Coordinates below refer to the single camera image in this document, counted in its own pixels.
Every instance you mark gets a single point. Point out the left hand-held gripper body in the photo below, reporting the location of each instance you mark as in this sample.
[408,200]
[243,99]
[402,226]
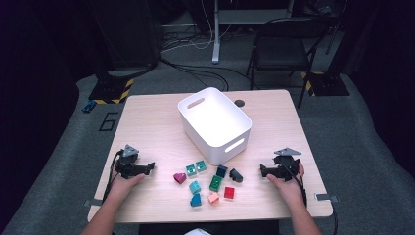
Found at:
[127,163]

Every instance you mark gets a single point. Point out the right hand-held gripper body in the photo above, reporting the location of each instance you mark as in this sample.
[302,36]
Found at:
[287,168]

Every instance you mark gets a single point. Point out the black toy block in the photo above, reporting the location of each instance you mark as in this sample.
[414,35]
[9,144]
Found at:
[235,175]

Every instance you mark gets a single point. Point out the magenta toy block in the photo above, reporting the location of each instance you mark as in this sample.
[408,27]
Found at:
[179,178]

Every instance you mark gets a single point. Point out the red toy block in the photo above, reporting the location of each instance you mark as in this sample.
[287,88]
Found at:
[229,193]

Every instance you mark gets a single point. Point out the turquoise toy block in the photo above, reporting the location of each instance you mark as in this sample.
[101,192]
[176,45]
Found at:
[194,187]

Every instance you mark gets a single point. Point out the green toy block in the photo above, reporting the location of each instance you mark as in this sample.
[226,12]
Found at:
[215,183]

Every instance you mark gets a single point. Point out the pink toy block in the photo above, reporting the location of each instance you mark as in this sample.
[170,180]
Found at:
[213,198]

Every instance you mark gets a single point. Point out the white plastic bin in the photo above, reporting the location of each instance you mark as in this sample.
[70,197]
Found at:
[215,120]

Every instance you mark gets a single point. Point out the person's left hand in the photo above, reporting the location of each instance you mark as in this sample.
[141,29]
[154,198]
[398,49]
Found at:
[122,186]

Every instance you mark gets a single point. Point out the person's right hand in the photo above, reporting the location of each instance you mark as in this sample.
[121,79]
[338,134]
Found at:
[292,192]

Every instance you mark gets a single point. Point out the person's dark clothing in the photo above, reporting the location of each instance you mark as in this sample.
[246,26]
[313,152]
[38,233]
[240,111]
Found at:
[163,229]

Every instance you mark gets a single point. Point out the small blue object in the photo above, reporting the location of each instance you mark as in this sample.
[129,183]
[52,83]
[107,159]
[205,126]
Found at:
[88,106]

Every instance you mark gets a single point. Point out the black round table grommet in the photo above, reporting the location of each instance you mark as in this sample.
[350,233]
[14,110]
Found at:
[239,103]

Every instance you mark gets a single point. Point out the white rounded object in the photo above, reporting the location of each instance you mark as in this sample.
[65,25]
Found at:
[197,232]

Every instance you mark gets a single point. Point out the dark curtain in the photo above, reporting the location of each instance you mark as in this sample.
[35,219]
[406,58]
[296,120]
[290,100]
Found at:
[32,98]
[385,81]

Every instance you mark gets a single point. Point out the black folding chair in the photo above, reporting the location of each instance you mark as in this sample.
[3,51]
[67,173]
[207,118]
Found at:
[277,49]

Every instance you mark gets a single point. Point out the dark floor stand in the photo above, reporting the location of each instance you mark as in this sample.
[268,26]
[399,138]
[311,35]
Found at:
[130,32]

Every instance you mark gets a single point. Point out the grey metal table bracket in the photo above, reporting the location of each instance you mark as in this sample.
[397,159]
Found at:
[89,203]
[326,197]

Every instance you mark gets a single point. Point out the black yellow striped base plate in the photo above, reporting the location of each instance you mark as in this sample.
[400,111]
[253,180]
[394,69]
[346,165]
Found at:
[326,84]
[109,91]

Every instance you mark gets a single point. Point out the white desk frame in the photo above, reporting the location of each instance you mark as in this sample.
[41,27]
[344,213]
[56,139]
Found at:
[216,32]

